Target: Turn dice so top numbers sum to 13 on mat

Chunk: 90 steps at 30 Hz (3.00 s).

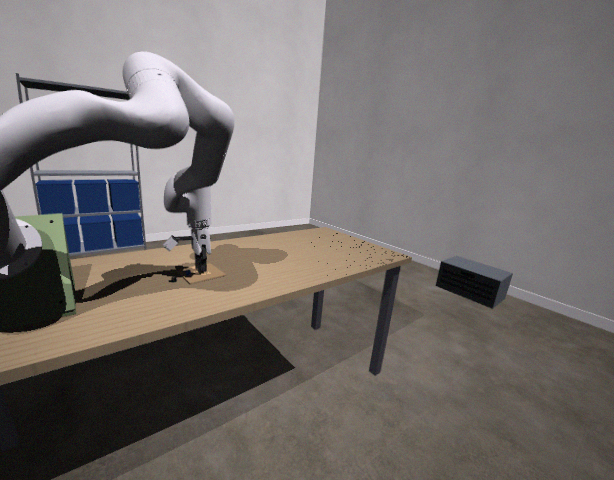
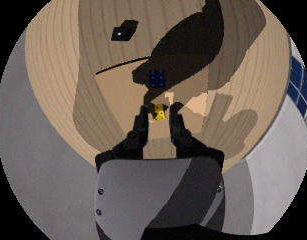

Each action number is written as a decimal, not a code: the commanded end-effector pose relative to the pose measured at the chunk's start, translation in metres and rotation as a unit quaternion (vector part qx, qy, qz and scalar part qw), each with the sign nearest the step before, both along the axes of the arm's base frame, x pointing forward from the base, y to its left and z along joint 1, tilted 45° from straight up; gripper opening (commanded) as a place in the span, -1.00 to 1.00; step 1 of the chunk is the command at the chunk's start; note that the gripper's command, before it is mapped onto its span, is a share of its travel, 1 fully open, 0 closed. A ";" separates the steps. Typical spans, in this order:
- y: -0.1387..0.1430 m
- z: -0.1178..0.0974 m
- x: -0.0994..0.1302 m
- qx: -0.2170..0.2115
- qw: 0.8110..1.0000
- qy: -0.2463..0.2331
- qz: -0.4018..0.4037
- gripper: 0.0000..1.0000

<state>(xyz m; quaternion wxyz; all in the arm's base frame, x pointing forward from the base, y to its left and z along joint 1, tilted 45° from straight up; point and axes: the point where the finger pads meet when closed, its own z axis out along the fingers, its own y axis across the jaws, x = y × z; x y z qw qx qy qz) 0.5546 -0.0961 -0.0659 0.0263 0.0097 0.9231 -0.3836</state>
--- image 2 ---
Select blue die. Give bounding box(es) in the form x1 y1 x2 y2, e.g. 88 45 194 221
149 70 165 88

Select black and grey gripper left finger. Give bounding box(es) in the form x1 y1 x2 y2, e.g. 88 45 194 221
95 105 149 173

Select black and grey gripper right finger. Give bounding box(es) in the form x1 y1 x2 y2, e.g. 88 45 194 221
169 104 224 172

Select yellow die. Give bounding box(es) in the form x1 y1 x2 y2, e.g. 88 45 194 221
151 104 166 121

